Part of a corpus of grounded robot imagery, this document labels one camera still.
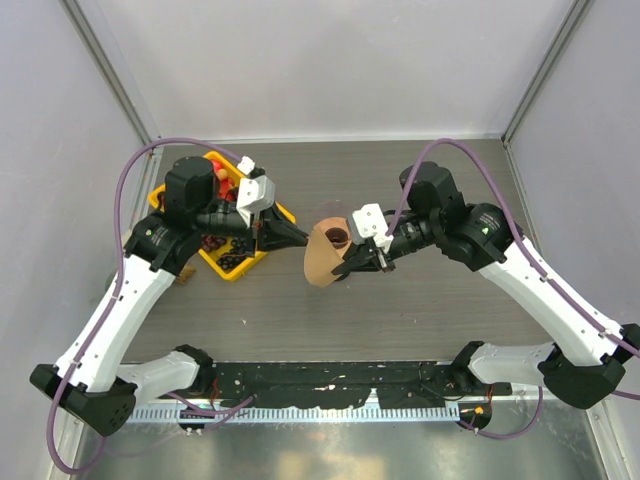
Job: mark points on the dark red grape bunch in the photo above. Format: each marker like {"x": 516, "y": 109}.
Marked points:
{"x": 212, "y": 243}

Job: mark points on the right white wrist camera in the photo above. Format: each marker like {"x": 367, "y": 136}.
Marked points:
{"x": 369, "y": 223}

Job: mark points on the dark black grape bunch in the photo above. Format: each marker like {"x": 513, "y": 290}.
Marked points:
{"x": 239, "y": 249}

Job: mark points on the brown paper coffee filter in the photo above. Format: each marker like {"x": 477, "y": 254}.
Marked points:
{"x": 320, "y": 259}

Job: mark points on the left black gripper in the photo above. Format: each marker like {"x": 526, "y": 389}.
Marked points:
{"x": 275, "y": 231}

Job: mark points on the red cherry bunch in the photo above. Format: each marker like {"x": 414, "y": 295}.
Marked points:
{"x": 227, "y": 189}

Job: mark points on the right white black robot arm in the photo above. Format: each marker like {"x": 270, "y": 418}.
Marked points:
{"x": 584, "y": 361}

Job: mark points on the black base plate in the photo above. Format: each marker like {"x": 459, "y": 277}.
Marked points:
{"x": 339, "y": 385}

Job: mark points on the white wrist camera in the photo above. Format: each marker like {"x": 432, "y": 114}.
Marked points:
{"x": 256, "y": 192}
{"x": 369, "y": 223}

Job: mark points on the red apple top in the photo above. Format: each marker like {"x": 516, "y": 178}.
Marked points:
{"x": 218, "y": 168}

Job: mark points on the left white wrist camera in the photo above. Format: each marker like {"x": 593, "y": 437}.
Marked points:
{"x": 256, "y": 192}

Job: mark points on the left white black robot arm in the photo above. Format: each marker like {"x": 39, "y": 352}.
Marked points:
{"x": 90, "y": 381}

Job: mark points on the round wooden ring holder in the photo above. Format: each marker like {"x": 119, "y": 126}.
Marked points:
{"x": 336, "y": 231}

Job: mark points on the aluminium front rail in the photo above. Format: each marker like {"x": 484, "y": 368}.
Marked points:
{"x": 400, "y": 412}

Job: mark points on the yellow plastic tray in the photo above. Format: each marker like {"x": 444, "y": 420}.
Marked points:
{"x": 226, "y": 214}

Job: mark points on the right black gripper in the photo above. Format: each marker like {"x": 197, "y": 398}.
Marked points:
{"x": 361, "y": 257}

